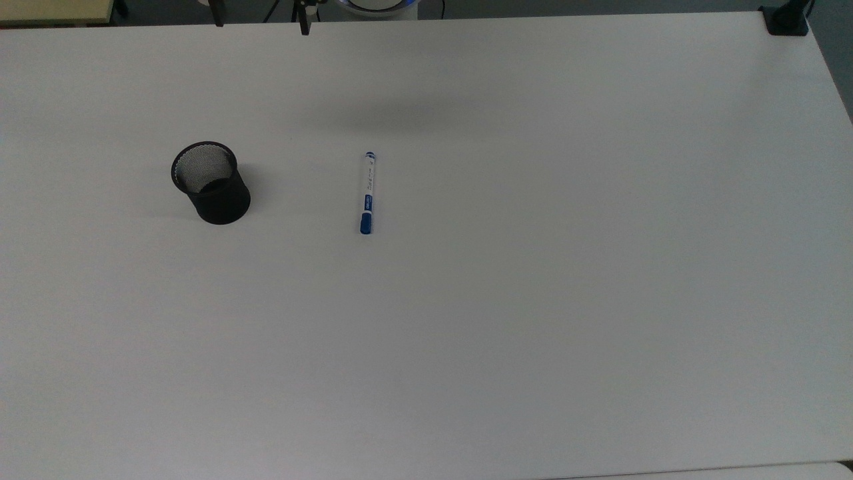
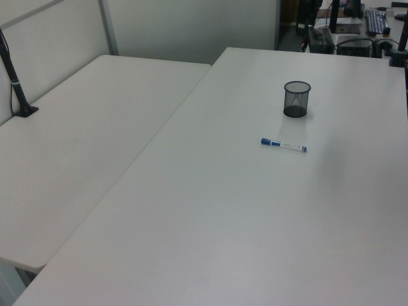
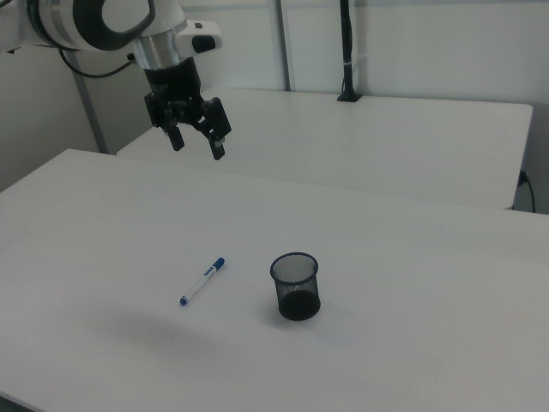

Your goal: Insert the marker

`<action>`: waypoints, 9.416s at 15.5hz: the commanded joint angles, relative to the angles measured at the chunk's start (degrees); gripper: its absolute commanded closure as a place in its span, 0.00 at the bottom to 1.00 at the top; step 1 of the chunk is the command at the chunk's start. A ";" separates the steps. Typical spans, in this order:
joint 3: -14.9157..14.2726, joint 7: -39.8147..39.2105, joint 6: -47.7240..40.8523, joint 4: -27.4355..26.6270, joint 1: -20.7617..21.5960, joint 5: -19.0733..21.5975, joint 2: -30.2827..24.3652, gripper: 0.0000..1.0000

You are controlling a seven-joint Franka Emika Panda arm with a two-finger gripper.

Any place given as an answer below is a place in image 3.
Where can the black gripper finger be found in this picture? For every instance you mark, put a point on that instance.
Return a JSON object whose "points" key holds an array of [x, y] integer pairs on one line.
{"points": [[216, 124], [176, 139]]}

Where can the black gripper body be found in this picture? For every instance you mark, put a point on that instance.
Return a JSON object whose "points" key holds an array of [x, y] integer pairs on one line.
{"points": [[173, 86]]}

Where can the blue and white marker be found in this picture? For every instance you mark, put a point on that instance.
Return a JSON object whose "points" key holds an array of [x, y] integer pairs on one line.
{"points": [[201, 281]]}

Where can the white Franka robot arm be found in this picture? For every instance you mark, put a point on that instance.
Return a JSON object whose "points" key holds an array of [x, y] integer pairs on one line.
{"points": [[56, 21]]}

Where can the white side table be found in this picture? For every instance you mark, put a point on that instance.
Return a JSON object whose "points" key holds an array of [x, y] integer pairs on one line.
{"points": [[343, 146]]}

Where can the black mesh pen cup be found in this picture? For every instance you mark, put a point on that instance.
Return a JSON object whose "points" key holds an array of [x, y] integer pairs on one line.
{"points": [[300, 307]]}

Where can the grey metal partition post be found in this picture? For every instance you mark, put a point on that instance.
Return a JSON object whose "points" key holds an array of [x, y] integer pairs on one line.
{"points": [[92, 116], [285, 43]]}

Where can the black camera stand pole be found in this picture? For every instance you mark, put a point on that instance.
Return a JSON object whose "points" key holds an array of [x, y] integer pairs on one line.
{"points": [[347, 51]]}

